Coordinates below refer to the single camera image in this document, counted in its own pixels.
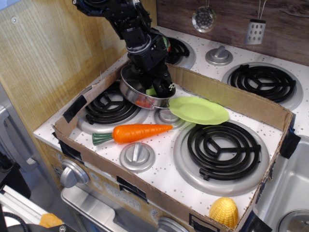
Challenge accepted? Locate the brown cardboard fence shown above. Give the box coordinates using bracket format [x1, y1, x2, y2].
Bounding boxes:
[54, 61, 294, 232]

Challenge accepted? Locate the silver oven door handle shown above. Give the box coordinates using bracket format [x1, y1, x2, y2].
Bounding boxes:
[61, 186, 129, 232]

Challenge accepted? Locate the yellow toy corn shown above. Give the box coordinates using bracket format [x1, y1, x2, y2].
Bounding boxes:
[209, 197, 239, 228]

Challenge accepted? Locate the steel sink basin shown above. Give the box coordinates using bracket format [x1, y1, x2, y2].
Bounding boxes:
[252, 135, 309, 232]

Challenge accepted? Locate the light green toy broccoli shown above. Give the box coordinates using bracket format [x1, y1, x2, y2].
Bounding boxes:
[146, 87, 157, 97]

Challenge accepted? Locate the hanging metal strainer spoon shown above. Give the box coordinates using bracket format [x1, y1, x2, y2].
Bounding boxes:
[192, 0, 217, 33]

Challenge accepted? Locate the back right black burner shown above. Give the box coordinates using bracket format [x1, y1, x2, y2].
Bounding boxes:
[222, 62, 303, 110]

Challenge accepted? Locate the silver front stove knob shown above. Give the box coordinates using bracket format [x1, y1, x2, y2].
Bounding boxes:
[119, 142, 155, 173]

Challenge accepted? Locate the silver back stove knob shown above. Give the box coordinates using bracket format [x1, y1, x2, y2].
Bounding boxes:
[205, 45, 233, 66]

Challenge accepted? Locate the silver middle stove knob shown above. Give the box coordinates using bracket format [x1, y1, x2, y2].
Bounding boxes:
[154, 109, 185, 129]

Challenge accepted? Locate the black burner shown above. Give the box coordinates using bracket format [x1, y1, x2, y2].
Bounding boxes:
[173, 121, 270, 197]
[222, 62, 303, 110]
[166, 37, 196, 70]
[77, 81, 149, 134]

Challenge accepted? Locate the back left black burner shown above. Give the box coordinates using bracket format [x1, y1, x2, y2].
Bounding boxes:
[166, 37, 196, 70]

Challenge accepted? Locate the silver stove knob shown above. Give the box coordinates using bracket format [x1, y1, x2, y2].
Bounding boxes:
[119, 142, 155, 173]
[154, 109, 185, 129]
[205, 45, 233, 66]

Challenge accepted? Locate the red toy strawberry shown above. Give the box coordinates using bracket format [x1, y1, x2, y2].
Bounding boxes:
[163, 36, 170, 53]

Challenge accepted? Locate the orange object bottom left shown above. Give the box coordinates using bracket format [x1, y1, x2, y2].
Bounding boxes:
[39, 213, 63, 228]

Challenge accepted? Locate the orange toy carrot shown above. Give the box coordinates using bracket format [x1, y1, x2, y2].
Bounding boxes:
[92, 124, 173, 145]

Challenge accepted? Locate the silver oven dial knob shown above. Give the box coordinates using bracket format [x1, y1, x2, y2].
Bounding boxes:
[60, 159, 90, 188]

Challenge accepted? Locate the light green plastic plate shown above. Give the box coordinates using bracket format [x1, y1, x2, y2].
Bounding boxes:
[169, 97, 229, 125]

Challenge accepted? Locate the silver lower front knob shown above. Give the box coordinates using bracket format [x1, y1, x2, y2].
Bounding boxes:
[158, 217, 187, 232]

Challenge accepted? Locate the front right black burner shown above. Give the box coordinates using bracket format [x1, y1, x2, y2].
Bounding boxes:
[173, 121, 270, 197]

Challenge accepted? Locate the small steel pan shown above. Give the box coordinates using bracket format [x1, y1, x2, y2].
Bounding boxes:
[120, 63, 174, 110]

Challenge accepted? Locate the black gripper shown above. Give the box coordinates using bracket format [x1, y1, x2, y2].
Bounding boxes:
[126, 33, 176, 98]

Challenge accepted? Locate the black cable loop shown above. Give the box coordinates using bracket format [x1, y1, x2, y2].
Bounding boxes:
[0, 211, 29, 232]

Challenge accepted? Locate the hanging metal grater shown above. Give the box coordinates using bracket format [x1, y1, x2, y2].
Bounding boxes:
[244, 0, 267, 45]

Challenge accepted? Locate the front left black burner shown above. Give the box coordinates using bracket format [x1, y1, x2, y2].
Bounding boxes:
[77, 81, 149, 134]

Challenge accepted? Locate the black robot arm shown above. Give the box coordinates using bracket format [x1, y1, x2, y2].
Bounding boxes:
[72, 0, 176, 98]

